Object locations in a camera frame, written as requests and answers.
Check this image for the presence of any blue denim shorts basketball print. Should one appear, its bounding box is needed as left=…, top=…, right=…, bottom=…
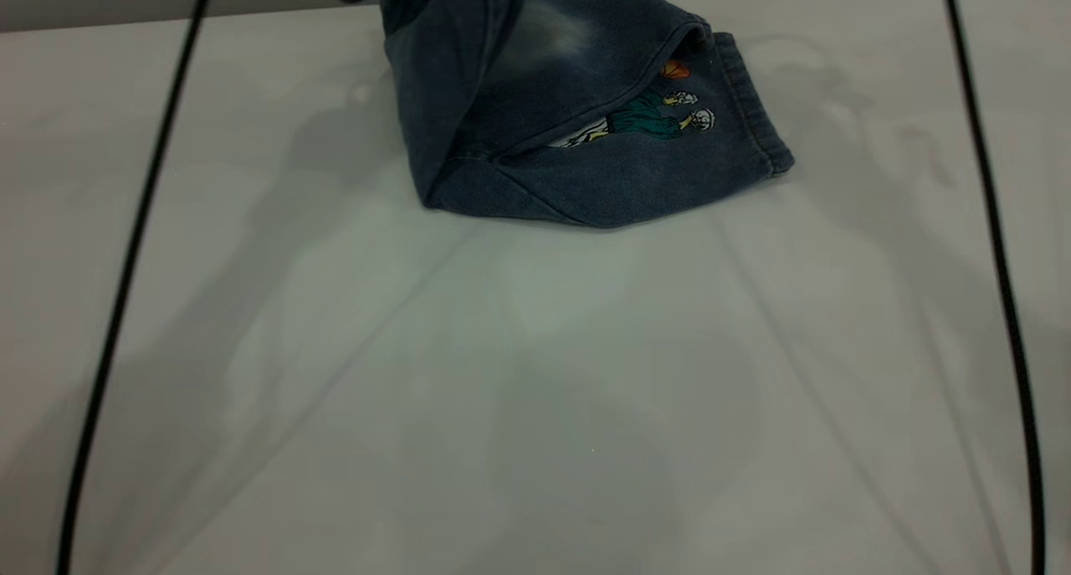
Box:
left=314, top=0, right=796, bottom=229

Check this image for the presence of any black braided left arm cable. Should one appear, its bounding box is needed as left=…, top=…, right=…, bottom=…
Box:
left=55, top=0, right=220, bottom=575

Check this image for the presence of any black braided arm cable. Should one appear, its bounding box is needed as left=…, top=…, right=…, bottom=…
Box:
left=55, top=0, right=220, bottom=575
left=939, top=0, right=1048, bottom=575

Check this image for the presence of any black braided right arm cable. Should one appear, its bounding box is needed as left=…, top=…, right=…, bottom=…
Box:
left=939, top=0, right=1048, bottom=575

